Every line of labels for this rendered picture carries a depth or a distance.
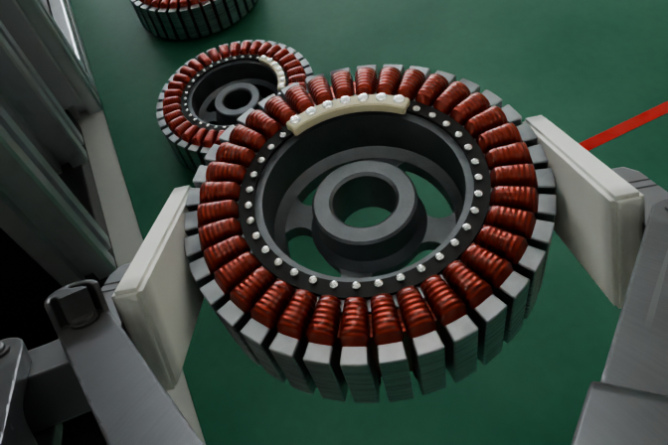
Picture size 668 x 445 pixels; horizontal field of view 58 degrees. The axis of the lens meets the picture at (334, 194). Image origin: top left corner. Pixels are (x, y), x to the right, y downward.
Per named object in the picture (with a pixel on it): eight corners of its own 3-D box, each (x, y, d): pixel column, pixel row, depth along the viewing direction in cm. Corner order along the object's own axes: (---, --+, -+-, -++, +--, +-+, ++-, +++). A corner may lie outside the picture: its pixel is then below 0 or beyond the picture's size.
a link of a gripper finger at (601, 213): (612, 199, 13) (646, 193, 13) (521, 117, 20) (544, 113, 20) (615, 312, 14) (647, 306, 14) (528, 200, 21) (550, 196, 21)
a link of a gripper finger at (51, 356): (121, 421, 13) (-9, 446, 13) (170, 300, 18) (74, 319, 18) (97, 368, 13) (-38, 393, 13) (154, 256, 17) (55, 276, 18)
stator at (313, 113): (598, 372, 17) (627, 313, 14) (214, 438, 18) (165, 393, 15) (490, 102, 24) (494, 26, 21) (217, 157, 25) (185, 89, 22)
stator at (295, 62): (198, 210, 40) (178, 175, 37) (156, 108, 47) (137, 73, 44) (347, 141, 42) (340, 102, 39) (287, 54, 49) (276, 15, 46)
